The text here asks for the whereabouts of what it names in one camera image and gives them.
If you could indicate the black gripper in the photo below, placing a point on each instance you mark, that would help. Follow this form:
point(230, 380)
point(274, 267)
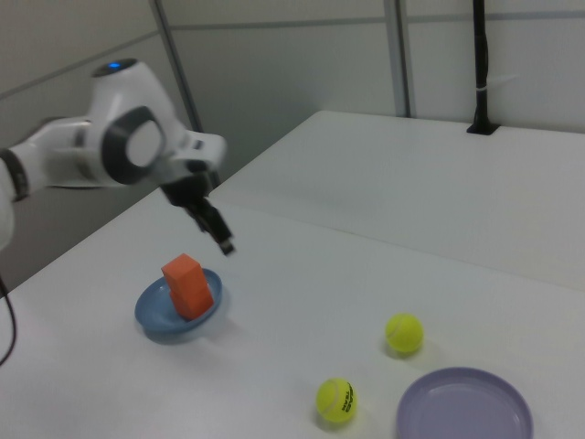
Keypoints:
point(189, 189)

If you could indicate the orange foam cube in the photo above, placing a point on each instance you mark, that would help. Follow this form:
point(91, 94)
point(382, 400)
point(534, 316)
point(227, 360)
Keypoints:
point(183, 272)
point(194, 304)

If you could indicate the yellow tennis ball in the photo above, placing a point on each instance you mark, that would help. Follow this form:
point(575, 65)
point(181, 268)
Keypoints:
point(336, 400)
point(404, 334)

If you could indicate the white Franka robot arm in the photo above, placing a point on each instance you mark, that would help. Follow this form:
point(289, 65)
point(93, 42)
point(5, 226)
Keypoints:
point(137, 146)

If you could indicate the blue plastic plate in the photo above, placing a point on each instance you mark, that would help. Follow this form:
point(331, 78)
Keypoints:
point(155, 308)

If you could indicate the purple plastic plate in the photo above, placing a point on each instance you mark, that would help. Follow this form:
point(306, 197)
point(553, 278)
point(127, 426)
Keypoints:
point(461, 407)

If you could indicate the black camera pole with base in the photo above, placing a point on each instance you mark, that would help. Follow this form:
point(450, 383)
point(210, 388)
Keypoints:
point(481, 68)

